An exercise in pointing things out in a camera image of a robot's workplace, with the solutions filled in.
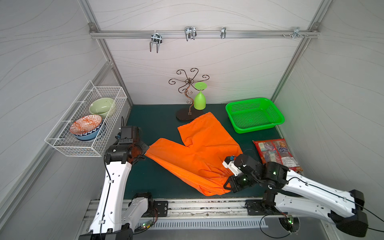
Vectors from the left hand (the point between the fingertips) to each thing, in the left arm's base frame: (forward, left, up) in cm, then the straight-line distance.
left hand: (143, 148), depth 73 cm
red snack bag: (+9, -77, -17) cm, 79 cm away
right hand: (-15, -40, -7) cm, 43 cm away
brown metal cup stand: (+39, -18, -18) cm, 46 cm away
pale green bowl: (+15, +21, +14) cm, 29 cm away
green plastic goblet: (+32, -28, +1) cm, 43 cm away
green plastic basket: (+42, -71, -21) cm, 85 cm away
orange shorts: (+3, -29, -19) cm, 35 cm away
